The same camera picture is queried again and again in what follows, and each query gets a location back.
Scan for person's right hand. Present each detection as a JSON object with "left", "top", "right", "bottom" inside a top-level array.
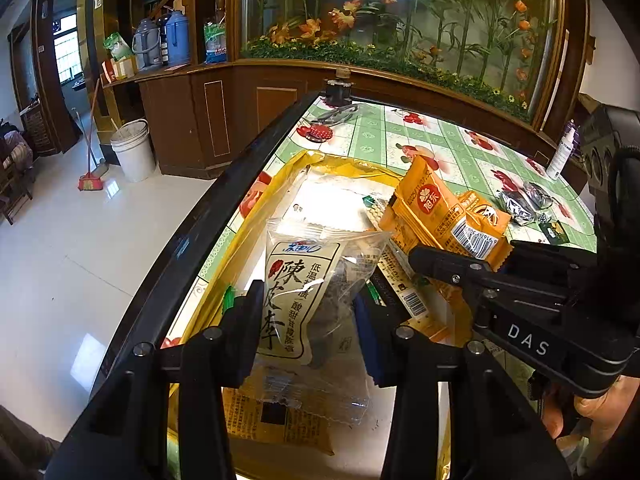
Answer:
[{"left": 542, "top": 372, "right": 640, "bottom": 443}]

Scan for green-edged cracker packet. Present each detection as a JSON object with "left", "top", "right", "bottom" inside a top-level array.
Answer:
[{"left": 220, "top": 282, "right": 381, "bottom": 321}]

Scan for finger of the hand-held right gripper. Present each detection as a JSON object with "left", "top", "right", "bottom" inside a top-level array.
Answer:
[
  {"left": 502, "top": 239, "right": 600, "bottom": 283},
  {"left": 407, "top": 245, "right": 506, "bottom": 291}
]

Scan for person's trouser leg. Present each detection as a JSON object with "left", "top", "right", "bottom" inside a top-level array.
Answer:
[{"left": 0, "top": 405, "right": 61, "bottom": 480}]

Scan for artificial flower glass display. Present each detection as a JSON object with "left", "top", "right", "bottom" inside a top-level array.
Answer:
[{"left": 235, "top": 0, "right": 568, "bottom": 126}]

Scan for wooden chair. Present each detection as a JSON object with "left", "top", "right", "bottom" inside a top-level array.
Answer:
[{"left": 0, "top": 160, "right": 33, "bottom": 226}]

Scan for green blue bottle pack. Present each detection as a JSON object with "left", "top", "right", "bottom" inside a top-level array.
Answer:
[{"left": 202, "top": 17, "right": 228, "bottom": 65}]

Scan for black snack packet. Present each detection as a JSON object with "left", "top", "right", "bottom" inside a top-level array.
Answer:
[{"left": 500, "top": 187, "right": 533, "bottom": 216}]

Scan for small orange snack packet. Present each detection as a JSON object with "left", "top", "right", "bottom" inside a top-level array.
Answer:
[
  {"left": 457, "top": 190, "right": 512, "bottom": 241},
  {"left": 377, "top": 154, "right": 506, "bottom": 268}
]

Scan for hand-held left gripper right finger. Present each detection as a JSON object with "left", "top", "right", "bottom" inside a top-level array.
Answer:
[{"left": 352, "top": 292, "right": 573, "bottom": 480}]

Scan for blue thermos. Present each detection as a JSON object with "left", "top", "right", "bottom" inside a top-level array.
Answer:
[{"left": 164, "top": 10, "right": 192, "bottom": 67}]

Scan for white spray bottle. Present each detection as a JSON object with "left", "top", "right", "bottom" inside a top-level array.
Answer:
[{"left": 546, "top": 120, "right": 581, "bottom": 181}]

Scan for brown wooden cabinet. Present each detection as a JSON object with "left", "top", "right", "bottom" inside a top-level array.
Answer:
[{"left": 102, "top": 57, "right": 591, "bottom": 181}]

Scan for red broom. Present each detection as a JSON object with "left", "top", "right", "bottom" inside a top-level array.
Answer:
[{"left": 77, "top": 77, "right": 108, "bottom": 193}]

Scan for grey thermos jug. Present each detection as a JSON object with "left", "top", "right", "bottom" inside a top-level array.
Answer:
[{"left": 131, "top": 18, "right": 162, "bottom": 69}]

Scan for fruit print table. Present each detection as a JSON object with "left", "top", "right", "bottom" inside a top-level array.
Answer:
[{"left": 95, "top": 91, "right": 598, "bottom": 386}]

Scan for clear eyeglasses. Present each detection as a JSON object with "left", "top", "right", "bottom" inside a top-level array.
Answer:
[{"left": 307, "top": 105, "right": 361, "bottom": 126}]

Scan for window with metal grille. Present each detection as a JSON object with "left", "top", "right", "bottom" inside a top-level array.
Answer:
[{"left": 52, "top": 12, "right": 83, "bottom": 86}]

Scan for large orange biscuit packet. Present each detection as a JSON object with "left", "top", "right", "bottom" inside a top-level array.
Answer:
[{"left": 222, "top": 385, "right": 336, "bottom": 456}]

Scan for silver foil packet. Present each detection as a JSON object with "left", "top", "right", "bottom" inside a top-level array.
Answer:
[{"left": 505, "top": 182, "right": 553, "bottom": 226}]

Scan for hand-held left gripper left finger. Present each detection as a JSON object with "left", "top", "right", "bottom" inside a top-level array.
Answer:
[{"left": 44, "top": 280, "right": 266, "bottom": 480}]

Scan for yellow and red carton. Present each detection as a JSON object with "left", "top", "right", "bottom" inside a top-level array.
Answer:
[{"left": 101, "top": 57, "right": 138, "bottom": 81}]

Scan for yellow cardboard box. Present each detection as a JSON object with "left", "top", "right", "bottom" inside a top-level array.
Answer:
[{"left": 165, "top": 150, "right": 481, "bottom": 480}]

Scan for white plastic bucket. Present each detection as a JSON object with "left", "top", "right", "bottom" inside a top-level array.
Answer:
[{"left": 110, "top": 119, "right": 157, "bottom": 183}]

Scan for dark glass ink bottle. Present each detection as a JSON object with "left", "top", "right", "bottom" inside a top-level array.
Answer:
[{"left": 325, "top": 67, "right": 353, "bottom": 106}]

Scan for clear dried plum packet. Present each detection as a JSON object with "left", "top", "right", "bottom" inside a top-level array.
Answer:
[{"left": 252, "top": 217, "right": 393, "bottom": 426}]

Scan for green and white bag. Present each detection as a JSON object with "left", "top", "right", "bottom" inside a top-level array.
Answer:
[{"left": 103, "top": 32, "right": 132, "bottom": 61}]

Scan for long orange-edged cracker packet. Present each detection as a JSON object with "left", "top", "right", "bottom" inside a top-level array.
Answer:
[{"left": 370, "top": 247, "right": 466, "bottom": 348}]

